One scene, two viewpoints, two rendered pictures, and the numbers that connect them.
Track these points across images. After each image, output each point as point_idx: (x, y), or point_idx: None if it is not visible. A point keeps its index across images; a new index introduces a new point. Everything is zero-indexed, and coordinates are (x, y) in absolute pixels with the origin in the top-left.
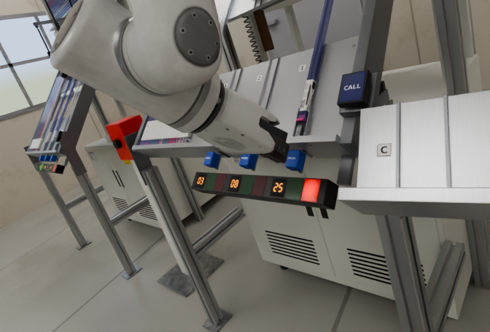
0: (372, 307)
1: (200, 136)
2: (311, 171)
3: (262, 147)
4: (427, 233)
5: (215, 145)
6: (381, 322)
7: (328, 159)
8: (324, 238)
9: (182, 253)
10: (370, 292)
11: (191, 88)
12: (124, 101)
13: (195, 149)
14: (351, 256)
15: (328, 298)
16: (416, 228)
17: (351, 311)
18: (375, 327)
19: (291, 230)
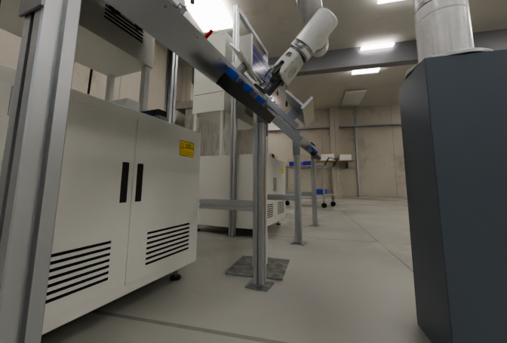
0: (150, 301)
1: (293, 62)
2: (141, 149)
3: (290, 81)
4: (194, 196)
5: (287, 68)
6: (170, 298)
7: (158, 141)
8: (127, 231)
9: (45, 234)
10: (130, 303)
11: (320, 55)
12: (324, 39)
13: (214, 56)
14: (149, 240)
15: (113, 329)
16: (191, 194)
17: (146, 313)
18: (173, 301)
19: (81, 236)
